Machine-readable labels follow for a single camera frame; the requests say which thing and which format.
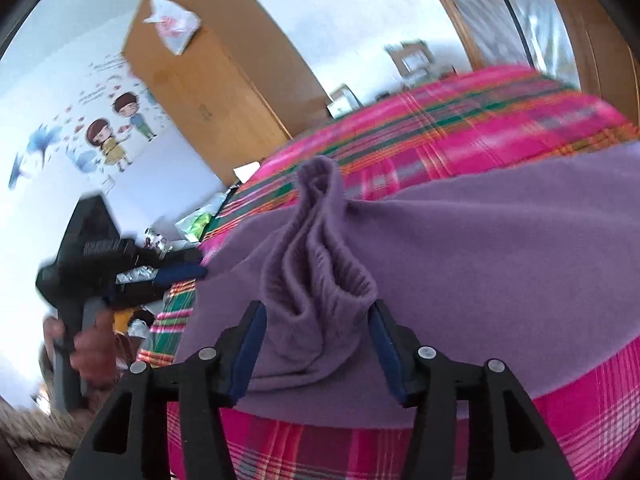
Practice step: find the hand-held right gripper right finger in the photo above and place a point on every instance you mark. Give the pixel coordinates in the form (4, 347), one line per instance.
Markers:
(387, 357)

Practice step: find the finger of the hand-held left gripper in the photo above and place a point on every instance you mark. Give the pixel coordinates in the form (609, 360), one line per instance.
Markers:
(180, 272)
(135, 296)

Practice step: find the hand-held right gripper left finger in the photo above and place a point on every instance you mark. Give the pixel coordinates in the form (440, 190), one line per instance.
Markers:
(248, 355)

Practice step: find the purple fleece sweater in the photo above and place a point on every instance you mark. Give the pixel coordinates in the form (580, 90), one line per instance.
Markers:
(475, 260)

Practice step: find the person's left hand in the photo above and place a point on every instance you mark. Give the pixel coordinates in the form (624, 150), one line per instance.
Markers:
(95, 355)

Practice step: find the yellow box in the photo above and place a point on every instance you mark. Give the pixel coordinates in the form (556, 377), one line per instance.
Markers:
(123, 321)

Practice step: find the fuzzy beige cloth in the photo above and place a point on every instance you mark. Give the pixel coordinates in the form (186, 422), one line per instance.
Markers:
(35, 445)

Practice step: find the wooden wardrobe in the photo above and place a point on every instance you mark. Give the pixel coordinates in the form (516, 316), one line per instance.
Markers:
(215, 85)

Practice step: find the white cardboard box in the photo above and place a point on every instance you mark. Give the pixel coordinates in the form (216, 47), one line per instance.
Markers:
(345, 102)

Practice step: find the white plastic bag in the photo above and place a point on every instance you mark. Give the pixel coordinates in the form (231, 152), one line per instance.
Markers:
(172, 22)

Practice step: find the pink green plaid bed sheet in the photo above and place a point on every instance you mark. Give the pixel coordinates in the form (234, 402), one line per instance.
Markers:
(475, 120)

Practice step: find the brown cardboard box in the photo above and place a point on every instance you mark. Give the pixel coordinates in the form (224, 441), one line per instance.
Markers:
(410, 60)

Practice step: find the clear plastic door curtain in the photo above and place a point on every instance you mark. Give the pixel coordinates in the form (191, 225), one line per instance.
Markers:
(500, 15)

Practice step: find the wooden door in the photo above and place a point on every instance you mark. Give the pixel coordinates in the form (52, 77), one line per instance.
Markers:
(605, 45)

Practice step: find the cartoon wall sticker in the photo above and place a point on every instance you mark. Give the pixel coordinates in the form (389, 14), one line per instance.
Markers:
(110, 135)

